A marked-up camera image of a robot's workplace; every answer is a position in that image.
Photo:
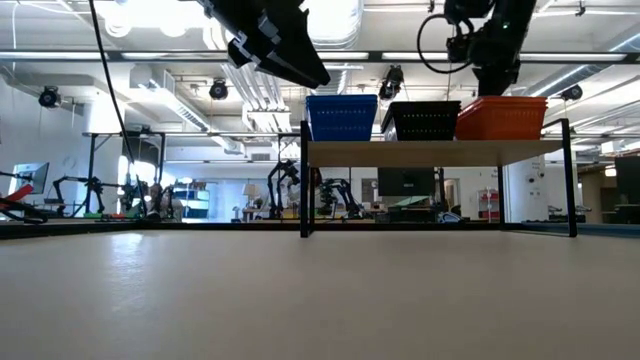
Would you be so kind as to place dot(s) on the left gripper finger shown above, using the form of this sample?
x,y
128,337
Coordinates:
x,y
285,67
295,40

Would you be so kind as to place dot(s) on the black background robot arm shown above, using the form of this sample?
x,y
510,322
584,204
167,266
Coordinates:
x,y
92,186
345,192
285,170

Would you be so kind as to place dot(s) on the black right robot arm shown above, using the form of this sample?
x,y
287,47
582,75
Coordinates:
x,y
505,30

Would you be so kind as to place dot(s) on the wooden shelf with black legs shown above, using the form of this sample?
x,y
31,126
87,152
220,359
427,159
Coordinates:
x,y
425,153

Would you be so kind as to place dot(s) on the black ceiling spotlight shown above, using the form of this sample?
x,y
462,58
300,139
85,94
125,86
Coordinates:
x,y
218,90
50,97
391,82
571,93

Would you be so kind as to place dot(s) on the black overhead light bar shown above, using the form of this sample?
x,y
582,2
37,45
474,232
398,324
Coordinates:
x,y
150,56

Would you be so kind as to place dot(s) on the red and white cart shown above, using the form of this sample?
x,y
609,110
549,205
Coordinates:
x,y
487,197

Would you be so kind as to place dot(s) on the white table lamp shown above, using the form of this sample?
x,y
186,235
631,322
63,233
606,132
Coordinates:
x,y
250,190

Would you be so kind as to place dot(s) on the black background screen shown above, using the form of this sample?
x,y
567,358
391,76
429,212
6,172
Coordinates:
x,y
406,181

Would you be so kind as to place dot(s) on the blue storage rack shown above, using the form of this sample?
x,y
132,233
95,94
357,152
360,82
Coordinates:
x,y
192,195

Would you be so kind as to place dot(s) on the dark cabinet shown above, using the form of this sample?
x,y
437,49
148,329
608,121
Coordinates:
x,y
628,185

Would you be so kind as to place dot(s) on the grey computer monitor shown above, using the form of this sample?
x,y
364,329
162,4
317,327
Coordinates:
x,y
32,175

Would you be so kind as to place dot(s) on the red plastic part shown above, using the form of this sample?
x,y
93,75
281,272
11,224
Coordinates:
x,y
17,192

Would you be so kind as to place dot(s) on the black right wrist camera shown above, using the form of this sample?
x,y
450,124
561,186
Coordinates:
x,y
459,49

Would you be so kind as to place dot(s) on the round silver ventilation duct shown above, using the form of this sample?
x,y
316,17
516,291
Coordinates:
x,y
345,25

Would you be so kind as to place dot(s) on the white rectangular air duct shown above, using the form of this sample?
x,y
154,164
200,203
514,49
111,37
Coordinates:
x,y
170,107

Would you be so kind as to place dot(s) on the black background station frame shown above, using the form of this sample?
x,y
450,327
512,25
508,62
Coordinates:
x,y
91,170

